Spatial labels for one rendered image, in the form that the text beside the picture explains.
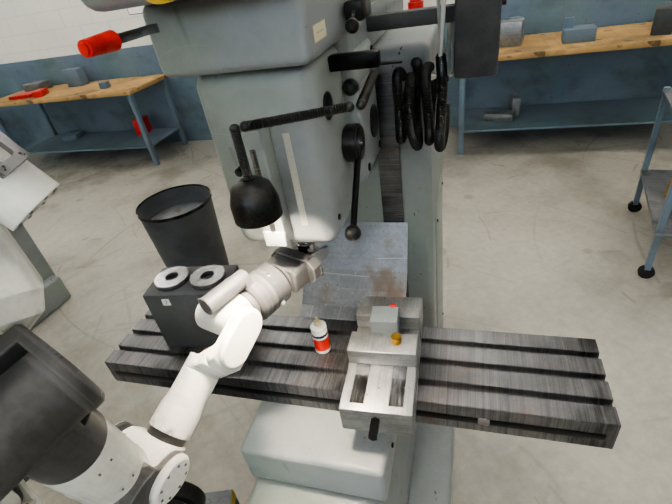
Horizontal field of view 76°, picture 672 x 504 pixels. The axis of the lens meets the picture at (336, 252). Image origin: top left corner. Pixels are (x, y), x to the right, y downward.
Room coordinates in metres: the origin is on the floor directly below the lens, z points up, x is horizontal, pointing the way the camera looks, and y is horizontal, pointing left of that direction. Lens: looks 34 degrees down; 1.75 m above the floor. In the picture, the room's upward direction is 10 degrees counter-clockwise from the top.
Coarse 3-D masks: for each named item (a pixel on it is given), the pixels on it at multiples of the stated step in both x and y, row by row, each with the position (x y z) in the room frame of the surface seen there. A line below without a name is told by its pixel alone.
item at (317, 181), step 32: (320, 64) 0.72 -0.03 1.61; (224, 96) 0.70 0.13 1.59; (256, 96) 0.68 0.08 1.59; (288, 96) 0.67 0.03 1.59; (320, 96) 0.69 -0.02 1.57; (224, 128) 0.71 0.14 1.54; (288, 128) 0.67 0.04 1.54; (320, 128) 0.67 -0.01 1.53; (224, 160) 0.72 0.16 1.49; (288, 160) 0.67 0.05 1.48; (320, 160) 0.66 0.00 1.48; (288, 192) 0.68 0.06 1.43; (320, 192) 0.66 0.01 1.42; (320, 224) 0.66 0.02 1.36
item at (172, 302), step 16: (160, 272) 0.98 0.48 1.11; (176, 272) 0.95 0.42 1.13; (192, 272) 0.96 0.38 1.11; (208, 272) 0.93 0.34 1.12; (224, 272) 0.91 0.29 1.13; (160, 288) 0.90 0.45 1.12; (176, 288) 0.89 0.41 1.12; (192, 288) 0.88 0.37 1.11; (208, 288) 0.87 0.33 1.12; (160, 304) 0.88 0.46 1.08; (176, 304) 0.87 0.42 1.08; (192, 304) 0.86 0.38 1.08; (160, 320) 0.89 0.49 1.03; (176, 320) 0.88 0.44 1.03; (192, 320) 0.87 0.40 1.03; (176, 336) 0.88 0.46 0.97; (192, 336) 0.87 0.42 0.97; (208, 336) 0.86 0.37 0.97
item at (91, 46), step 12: (156, 24) 0.69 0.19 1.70; (96, 36) 0.58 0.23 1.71; (108, 36) 0.59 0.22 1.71; (120, 36) 0.61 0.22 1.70; (132, 36) 0.63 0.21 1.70; (144, 36) 0.66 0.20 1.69; (84, 48) 0.56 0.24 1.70; (96, 48) 0.56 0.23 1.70; (108, 48) 0.58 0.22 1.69; (120, 48) 0.60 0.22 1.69
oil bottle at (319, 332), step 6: (312, 324) 0.79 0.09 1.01; (318, 324) 0.78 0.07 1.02; (324, 324) 0.78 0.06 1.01; (312, 330) 0.77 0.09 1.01; (318, 330) 0.77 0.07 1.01; (324, 330) 0.77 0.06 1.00; (312, 336) 0.78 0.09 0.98; (318, 336) 0.77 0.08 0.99; (324, 336) 0.77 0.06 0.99; (318, 342) 0.77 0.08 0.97; (324, 342) 0.77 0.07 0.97; (318, 348) 0.77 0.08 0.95; (324, 348) 0.77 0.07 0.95; (330, 348) 0.78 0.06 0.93
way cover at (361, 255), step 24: (336, 240) 1.11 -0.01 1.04; (360, 240) 1.09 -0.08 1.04; (384, 240) 1.06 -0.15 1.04; (336, 264) 1.08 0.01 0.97; (360, 264) 1.06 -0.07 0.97; (384, 264) 1.03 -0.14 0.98; (312, 288) 1.06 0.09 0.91; (336, 288) 1.03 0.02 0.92; (360, 288) 1.01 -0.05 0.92; (384, 288) 0.99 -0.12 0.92; (312, 312) 0.99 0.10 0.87; (336, 312) 0.97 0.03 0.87
